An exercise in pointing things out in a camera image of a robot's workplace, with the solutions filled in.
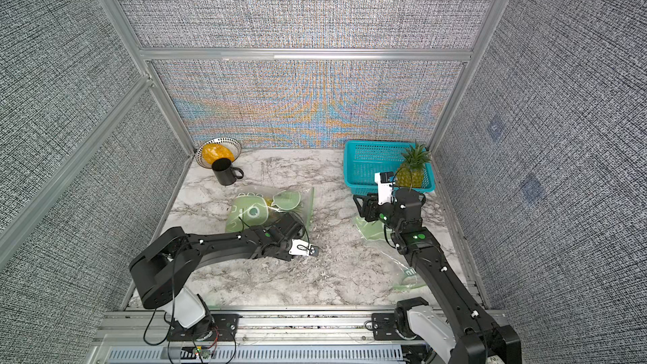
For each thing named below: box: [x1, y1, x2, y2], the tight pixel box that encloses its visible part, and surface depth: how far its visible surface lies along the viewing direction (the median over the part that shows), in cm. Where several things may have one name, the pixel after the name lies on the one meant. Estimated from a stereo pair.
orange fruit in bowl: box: [202, 143, 236, 165], surface depth 112 cm
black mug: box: [211, 157, 245, 187], surface depth 107 cm
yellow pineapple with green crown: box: [395, 139, 432, 188], surface depth 94 cm
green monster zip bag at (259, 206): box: [224, 184, 316, 237], surface depth 91 cm
